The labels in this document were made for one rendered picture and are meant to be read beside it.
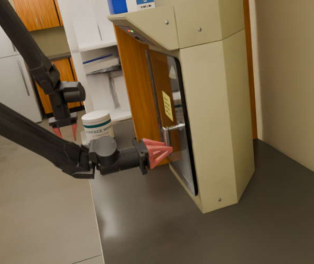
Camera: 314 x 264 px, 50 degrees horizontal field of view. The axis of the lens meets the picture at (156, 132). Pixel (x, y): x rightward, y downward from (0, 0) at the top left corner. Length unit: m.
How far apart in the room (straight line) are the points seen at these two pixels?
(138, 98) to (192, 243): 0.55
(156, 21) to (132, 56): 0.39
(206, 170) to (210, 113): 0.16
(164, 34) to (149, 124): 0.50
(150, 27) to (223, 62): 0.20
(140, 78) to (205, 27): 0.42
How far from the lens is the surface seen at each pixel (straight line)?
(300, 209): 1.01
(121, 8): 0.98
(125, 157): 0.89
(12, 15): 1.15
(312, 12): 1.10
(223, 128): 0.91
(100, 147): 0.83
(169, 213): 1.02
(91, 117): 1.56
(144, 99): 1.20
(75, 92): 1.20
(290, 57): 1.20
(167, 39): 0.81
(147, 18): 0.79
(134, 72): 1.18
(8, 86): 5.80
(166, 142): 0.92
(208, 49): 0.84
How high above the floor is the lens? 1.52
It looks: 21 degrees down
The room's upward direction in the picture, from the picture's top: 10 degrees counter-clockwise
